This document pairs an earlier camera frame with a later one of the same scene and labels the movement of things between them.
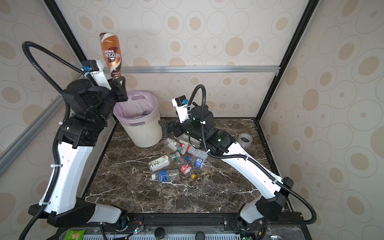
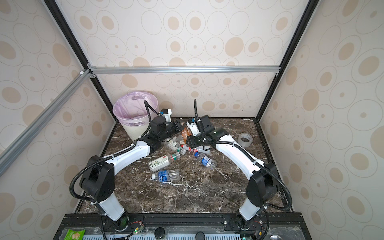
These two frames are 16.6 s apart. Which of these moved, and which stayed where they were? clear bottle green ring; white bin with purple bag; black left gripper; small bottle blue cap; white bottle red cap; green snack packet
Moved: small bottle blue cap; black left gripper
Stayed: clear bottle green ring; white bin with purple bag; green snack packet; white bottle red cap
